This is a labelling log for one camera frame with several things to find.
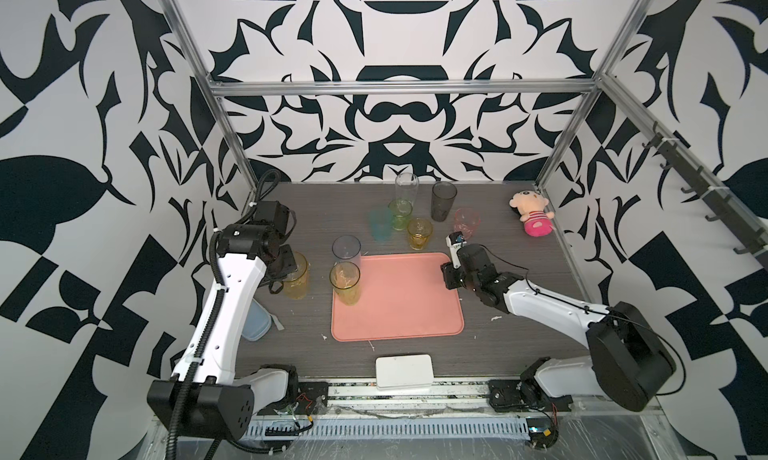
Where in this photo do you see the pink glass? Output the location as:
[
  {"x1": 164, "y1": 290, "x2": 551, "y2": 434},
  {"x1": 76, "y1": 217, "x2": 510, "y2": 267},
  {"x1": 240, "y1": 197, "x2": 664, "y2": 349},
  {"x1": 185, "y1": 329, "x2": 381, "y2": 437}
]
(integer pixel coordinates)
[{"x1": 454, "y1": 208, "x2": 481, "y2": 241}]

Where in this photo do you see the amber tall glass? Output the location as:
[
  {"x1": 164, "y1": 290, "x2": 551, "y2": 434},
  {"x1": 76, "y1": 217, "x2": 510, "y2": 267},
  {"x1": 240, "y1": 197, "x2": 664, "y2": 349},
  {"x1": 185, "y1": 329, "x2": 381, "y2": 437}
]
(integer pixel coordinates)
[{"x1": 282, "y1": 252, "x2": 310, "y2": 300}]

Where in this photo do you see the blue-purple glass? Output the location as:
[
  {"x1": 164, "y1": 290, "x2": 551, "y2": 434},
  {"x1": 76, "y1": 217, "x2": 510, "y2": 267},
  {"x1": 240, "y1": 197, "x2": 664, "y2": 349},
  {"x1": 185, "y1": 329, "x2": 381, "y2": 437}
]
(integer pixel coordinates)
[{"x1": 331, "y1": 235, "x2": 362, "y2": 266}]

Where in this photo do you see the pink tray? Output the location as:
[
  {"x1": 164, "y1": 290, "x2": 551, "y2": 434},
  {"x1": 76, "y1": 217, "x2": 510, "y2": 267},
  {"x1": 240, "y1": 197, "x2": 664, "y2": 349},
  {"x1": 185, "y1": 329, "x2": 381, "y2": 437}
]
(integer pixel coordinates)
[{"x1": 331, "y1": 253, "x2": 464, "y2": 342}]

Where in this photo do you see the yellow-green glass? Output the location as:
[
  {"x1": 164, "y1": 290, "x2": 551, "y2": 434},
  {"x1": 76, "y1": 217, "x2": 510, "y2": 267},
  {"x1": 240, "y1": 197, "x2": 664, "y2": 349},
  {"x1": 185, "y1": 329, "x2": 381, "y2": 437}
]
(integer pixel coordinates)
[{"x1": 329, "y1": 262, "x2": 361, "y2": 306}]

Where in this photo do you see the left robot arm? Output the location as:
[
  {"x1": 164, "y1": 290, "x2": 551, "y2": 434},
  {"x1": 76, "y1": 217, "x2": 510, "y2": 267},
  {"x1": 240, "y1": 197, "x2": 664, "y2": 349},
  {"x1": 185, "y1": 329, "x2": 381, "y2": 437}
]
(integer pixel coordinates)
[{"x1": 147, "y1": 201, "x2": 296, "y2": 446}]

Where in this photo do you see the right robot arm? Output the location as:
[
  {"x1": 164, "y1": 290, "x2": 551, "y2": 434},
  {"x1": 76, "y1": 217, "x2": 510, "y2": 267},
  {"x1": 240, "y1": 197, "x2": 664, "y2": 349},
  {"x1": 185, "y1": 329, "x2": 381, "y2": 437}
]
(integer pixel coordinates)
[{"x1": 441, "y1": 234, "x2": 677, "y2": 412}]

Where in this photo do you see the yellow short glass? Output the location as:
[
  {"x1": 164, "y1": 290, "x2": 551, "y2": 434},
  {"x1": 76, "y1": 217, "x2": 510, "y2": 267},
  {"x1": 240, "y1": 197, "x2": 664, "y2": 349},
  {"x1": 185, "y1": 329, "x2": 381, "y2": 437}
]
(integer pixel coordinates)
[{"x1": 406, "y1": 218, "x2": 434, "y2": 251}]

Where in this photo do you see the dark grey glass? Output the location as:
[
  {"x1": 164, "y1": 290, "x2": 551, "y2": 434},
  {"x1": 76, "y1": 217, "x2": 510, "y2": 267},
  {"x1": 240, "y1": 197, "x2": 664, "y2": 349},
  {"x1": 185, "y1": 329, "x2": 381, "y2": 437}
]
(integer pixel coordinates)
[{"x1": 430, "y1": 181, "x2": 458, "y2": 222}]

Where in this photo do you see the pink plush doll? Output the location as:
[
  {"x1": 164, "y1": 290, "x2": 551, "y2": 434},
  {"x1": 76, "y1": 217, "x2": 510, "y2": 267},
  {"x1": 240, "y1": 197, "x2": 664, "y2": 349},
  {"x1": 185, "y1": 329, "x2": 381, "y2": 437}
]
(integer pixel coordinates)
[{"x1": 509, "y1": 190, "x2": 555, "y2": 238}]

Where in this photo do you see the green small glass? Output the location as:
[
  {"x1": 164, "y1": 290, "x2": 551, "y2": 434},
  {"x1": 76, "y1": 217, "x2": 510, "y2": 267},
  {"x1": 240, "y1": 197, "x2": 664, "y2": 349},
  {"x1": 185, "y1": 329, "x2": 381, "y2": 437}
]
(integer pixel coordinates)
[{"x1": 388, "y1": 198, "x2": 413, "y2": 232}]

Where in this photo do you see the teal glass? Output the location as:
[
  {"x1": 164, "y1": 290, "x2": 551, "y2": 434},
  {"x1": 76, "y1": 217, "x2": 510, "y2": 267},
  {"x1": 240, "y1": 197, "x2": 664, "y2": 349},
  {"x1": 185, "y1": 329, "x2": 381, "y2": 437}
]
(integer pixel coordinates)
[{"x1": 368, "y1": 208, "x2": 393, "y2": 243}]

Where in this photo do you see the light blue grey dish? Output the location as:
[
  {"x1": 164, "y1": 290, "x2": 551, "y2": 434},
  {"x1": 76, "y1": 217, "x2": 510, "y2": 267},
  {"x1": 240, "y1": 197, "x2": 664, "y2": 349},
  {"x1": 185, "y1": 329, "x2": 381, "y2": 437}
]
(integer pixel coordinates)
[{"x1": 241, "y1": 300, "x2": 273, "y2": 342}]

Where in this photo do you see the clear tall glass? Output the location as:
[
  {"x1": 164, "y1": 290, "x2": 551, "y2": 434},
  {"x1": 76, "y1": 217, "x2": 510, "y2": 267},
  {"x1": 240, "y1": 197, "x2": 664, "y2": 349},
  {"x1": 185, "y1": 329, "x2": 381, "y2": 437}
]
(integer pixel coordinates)
[{"x1": 395, "y1": 172, "x2": 420, "y2": 205}]

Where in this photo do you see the white box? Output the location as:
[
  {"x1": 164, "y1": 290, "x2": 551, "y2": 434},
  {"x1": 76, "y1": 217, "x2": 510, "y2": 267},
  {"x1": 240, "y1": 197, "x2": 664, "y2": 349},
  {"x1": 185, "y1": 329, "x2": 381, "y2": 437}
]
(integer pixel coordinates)
[{"x1": 375, "y1": 354, "x2": 435, "y2": 391}]

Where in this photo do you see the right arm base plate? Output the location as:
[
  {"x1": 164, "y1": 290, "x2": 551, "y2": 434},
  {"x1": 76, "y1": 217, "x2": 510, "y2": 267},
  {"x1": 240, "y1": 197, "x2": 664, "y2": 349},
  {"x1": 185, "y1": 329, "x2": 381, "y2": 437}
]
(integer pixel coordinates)
[{"x1": 487, "y1": 379, "x2": 573, "y2": 413}]

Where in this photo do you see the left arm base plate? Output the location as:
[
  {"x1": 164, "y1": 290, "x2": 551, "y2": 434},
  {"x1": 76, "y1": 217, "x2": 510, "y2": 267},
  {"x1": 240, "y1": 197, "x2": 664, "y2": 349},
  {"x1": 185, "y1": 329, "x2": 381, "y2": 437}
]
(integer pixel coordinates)
[{"x1": 286, "y1": 381, "x2": 330, "y2": 416}]

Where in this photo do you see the white cable duct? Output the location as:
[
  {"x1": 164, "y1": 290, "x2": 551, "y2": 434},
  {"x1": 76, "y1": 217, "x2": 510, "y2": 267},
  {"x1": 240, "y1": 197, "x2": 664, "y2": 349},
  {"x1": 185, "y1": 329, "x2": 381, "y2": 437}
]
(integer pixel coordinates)
[{"x1": 242, "y1": 417, "x2": 530, "y2": 441}]

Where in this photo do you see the wall hook rail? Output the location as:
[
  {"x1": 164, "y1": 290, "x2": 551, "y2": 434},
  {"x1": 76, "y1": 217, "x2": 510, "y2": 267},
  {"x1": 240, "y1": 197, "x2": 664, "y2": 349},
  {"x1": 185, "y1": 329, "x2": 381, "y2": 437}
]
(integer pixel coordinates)
[{"x1": 643, "y1": 121, "x2": 767, "y2": 270}]

